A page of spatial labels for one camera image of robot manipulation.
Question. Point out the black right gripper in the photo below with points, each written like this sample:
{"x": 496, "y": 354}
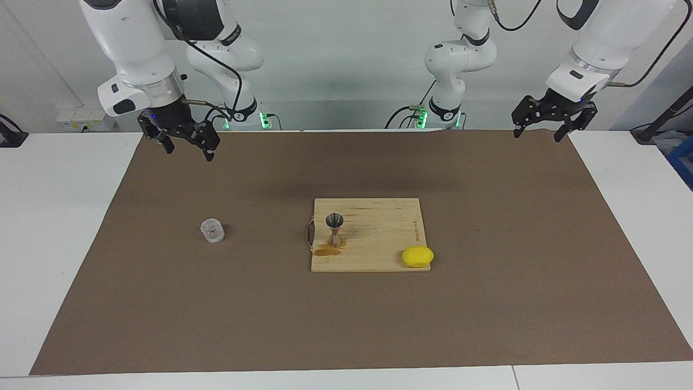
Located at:
{"x": 169, "y": 120}

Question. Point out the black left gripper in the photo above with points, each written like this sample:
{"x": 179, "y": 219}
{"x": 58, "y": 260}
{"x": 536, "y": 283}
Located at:
{"x": 560, "y": 105}

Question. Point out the clear glass cup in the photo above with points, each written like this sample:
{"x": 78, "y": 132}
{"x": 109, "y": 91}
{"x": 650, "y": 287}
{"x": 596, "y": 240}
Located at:
{"x": 213, "y": 231}

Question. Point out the steel jigger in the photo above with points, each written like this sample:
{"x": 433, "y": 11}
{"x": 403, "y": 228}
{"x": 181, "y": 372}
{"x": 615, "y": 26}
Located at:
{"x": 335, "y": 221}

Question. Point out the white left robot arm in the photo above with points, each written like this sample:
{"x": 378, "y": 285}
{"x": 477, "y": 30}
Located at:
{"x": 601, "y": 43}

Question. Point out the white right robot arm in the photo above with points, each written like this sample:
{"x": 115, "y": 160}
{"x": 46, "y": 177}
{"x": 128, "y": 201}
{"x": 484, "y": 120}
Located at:
{"x": 135, "y": 49}

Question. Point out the black stand leg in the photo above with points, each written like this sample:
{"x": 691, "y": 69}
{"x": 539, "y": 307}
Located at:
{"x": 647, "y": 132}

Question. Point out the yellow lemon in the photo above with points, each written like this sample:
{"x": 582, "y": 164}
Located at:
{"x": 417, "y": 257}

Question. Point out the brown table mat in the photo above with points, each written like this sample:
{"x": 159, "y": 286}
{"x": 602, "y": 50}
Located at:
{"x": 487, "y": 314}

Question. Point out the wooden cutting board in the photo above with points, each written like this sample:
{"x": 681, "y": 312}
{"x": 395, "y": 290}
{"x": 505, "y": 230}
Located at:
{"x": 379, "y": 238}

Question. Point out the white wall power strip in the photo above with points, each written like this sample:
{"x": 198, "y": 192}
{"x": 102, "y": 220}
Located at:
{"x": 81, "y": 118}

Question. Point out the black clamp mount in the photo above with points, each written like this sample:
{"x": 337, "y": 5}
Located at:
{"x": 11, "y": 135}

